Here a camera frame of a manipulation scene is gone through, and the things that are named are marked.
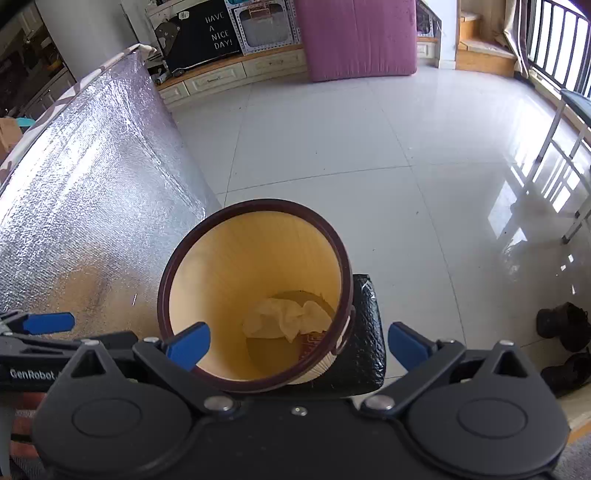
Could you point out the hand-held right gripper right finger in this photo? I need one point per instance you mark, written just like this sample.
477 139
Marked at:
406 344

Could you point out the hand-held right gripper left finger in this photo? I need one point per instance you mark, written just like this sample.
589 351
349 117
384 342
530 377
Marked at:
190 345

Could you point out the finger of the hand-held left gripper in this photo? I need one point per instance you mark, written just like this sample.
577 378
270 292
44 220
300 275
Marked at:
41 345
48 323

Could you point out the wood-look bin with brown rim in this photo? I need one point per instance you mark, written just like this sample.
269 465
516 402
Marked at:
258 258

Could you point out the person's left hand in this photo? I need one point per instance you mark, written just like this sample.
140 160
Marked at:
28 413

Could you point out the black textured bag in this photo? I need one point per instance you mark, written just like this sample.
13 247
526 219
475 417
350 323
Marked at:
365 332

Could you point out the crumpled white tissue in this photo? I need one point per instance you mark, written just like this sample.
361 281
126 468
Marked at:
277 318

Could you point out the black shoe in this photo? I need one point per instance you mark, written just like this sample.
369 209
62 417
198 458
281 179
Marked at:
565 376
561 323

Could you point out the brown cardboard box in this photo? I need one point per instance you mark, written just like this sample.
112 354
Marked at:
9 136

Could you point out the cream kitchen cabinets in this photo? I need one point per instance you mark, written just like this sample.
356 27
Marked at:
27 55

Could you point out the low wooden drawer cabinet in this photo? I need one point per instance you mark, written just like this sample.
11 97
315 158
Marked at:
221 76

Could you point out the metal-framed chair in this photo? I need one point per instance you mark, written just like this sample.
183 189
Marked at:
572 104

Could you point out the wooden stair steps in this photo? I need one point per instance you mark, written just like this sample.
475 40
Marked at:
480 55

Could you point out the purple mattress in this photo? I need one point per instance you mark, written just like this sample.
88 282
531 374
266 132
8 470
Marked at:
355 37

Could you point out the black sign board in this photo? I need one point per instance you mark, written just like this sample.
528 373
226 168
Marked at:
203 32

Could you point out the beige curtain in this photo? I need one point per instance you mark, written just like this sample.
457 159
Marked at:
517 37

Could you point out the dotted white cardboard box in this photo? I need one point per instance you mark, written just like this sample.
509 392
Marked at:
263 25

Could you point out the dark-framed window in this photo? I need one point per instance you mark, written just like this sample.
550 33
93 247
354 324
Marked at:
561 41

